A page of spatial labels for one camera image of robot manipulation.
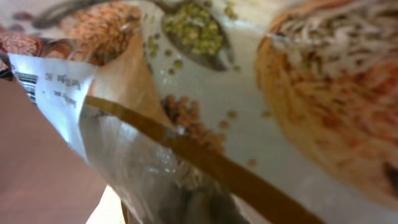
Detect beige brown snack pouch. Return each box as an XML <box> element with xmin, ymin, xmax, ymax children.
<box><xmin>1</xmin><ymin>0</ymin><xmax>397</xmax><ymax>223</ymax></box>

